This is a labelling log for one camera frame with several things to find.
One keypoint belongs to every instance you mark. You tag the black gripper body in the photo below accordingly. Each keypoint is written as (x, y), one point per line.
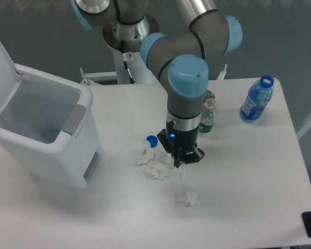
(178, 142)

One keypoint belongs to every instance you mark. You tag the white paper ball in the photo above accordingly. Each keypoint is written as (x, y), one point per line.
(188, 198)
(156, 171)
(174, 171)
(146, 156)

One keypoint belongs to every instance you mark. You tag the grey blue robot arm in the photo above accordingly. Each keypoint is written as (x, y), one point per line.
(185, 79)

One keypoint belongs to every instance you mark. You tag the white trash bin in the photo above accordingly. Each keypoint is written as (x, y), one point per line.
(47, 125)

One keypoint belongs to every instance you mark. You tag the blue bottle cap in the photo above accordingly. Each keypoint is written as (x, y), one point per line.
(153, 140)

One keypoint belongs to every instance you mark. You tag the clear green-label bottle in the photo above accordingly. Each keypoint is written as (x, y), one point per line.
(208, 112)

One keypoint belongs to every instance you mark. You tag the blue plastic bottle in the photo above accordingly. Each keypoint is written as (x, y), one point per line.
(259, 95)

